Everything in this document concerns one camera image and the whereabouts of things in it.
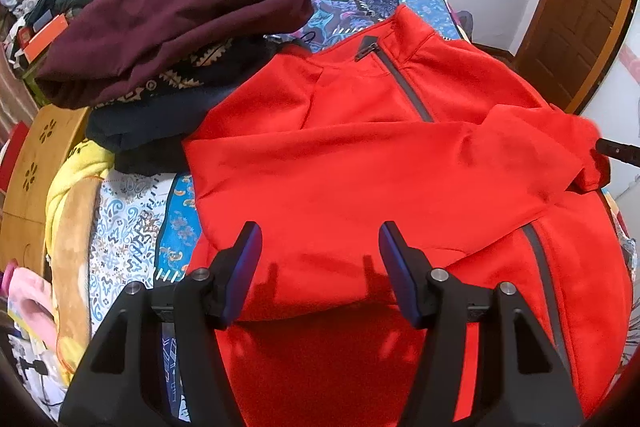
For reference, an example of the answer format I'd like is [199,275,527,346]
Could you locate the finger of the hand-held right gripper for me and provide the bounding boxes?
[595,136,640,168]

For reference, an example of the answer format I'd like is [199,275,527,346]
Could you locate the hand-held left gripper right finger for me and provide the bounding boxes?
[378,221,586,427]

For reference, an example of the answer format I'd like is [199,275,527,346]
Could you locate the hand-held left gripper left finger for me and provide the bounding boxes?
[59,221,263,427]

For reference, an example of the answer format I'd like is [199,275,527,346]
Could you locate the red zip jacket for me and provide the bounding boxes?
[182,4,636,427]

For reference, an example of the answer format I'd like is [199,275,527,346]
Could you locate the patchwork patterned blanket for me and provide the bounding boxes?
[87,0,640,427]

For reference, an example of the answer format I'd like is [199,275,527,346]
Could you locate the wooden door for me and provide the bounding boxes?
[512,0,640,115]

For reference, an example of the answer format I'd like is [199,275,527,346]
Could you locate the folded navy garment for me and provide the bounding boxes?
[85,82,241,175]

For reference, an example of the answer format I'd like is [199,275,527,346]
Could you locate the tan fleece cloth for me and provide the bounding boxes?
[51,177,103,350]

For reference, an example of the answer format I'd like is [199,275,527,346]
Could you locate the black patterned garment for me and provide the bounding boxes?
[92,34,281,108]

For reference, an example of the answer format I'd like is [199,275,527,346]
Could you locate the yellow garment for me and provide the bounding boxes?
[45,141,118,388]

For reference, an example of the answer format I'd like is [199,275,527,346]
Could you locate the bamboo stool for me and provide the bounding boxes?
[0,104,93,280]

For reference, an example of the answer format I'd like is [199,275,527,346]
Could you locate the pink cloth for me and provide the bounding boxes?
[0,259,57,345]

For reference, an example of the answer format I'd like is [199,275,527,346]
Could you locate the folded maroon garment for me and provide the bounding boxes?
[35,0,316,110]

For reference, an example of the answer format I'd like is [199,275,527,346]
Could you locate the red box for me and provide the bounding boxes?
[0,122,32,194]

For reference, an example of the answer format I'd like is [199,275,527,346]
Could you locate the striped brown curtain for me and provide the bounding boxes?
[0,52,41,138]

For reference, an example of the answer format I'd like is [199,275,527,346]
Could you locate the pile of assorted clutter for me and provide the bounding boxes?
[0,0,103,75]

